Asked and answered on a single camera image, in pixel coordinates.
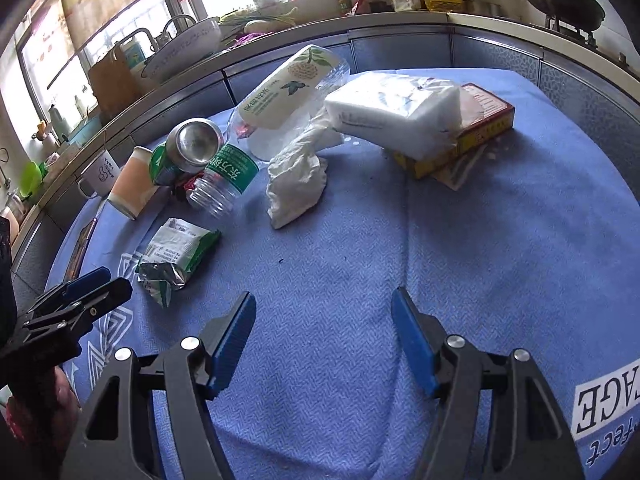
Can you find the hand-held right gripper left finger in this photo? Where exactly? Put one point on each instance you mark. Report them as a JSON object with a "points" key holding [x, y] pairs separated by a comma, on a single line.
{"points": [[234, 340]]}

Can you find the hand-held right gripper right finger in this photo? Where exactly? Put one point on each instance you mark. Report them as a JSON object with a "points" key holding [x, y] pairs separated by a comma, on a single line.
{"points": [[414, 340]]}

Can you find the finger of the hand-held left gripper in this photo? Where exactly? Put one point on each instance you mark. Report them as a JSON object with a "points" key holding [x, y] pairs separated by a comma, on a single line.
{"points": [[102, 295], [90, 278]]}

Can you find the pink white paper cup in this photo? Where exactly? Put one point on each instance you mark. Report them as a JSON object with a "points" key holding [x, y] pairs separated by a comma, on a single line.
{"points": [[132, 180]]}

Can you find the green drink can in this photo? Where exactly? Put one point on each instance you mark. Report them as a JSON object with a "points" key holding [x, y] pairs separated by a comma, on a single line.
{"points": [[192, 142]]}

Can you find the person's left hand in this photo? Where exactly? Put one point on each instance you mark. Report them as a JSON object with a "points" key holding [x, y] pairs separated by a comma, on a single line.
{"points": [[67, 397]]}

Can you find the pink case smartphone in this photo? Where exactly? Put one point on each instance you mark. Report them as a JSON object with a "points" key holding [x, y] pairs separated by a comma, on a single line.
{"points": [[80, 250]]}

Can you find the green white snack wrapper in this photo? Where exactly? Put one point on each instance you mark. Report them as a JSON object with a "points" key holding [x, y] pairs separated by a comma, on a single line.
{"points": [[175, 250]]}

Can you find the metal pot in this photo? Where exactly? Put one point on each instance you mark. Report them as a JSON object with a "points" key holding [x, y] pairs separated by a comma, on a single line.
{"points": [[12, 207]]}

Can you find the white enamel mug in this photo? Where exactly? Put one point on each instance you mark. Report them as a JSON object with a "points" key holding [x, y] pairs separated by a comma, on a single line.
{"points": [[102, 172]]}

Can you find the green plastic container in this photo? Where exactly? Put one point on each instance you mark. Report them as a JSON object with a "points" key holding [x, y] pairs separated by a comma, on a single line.
{"points": [[31, 177]]}

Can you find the blue printed tablecloth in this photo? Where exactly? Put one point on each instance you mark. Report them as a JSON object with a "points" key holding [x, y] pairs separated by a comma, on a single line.
{"points": [[350, 240]]}

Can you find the red white snack wrapper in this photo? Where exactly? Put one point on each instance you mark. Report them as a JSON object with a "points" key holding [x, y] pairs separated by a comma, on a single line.
{"points": [[189, 185]]}

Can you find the clear green label plastic bottle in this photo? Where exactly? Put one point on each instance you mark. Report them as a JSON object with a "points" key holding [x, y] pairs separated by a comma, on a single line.
{"points": [[225, 175]]}

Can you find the crumpled white tissue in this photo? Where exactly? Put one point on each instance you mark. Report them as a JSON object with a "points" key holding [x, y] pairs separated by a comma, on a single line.
{"points": [[295, 185]]}

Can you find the striped flat paper packet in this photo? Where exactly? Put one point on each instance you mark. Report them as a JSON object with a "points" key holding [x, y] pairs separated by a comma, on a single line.
{"points": [[462, 175]]}

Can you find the wooden cutting board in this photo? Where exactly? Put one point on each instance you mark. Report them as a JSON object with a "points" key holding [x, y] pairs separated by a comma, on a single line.
{"points": [[112, 85]]}

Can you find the white tissue pack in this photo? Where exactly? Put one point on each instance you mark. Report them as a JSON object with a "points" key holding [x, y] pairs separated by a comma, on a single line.
{"points": [[395, 110]]}

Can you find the red yellow cardboard box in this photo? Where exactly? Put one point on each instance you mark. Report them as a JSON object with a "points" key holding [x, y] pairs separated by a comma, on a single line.
{"points": [[487, 120]]}

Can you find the white enamel basin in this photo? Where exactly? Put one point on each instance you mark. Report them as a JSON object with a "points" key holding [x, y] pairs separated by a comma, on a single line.
{"points": [[185, 47]]}

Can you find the large bottle, white label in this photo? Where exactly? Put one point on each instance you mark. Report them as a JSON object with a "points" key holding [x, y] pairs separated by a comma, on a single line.
{"points": [[285, 85]]}

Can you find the purple mesh scrubber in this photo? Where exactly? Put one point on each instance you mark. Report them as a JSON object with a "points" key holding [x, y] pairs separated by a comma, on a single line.
{"points": [[250, 38]]}

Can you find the kitchen counter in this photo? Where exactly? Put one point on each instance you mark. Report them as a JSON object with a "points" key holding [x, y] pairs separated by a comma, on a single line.
{"points": [[410, 42]]}

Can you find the green onions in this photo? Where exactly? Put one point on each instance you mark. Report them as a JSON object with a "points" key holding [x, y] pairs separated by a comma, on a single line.
{"points": [[260, 22]]}

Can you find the gas stove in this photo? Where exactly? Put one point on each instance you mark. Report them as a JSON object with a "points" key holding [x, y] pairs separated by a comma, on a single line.
{"points": [[575, 35]]}

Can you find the black wok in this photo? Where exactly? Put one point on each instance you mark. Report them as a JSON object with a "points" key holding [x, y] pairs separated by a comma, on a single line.
{"points": [[560, 2]]}

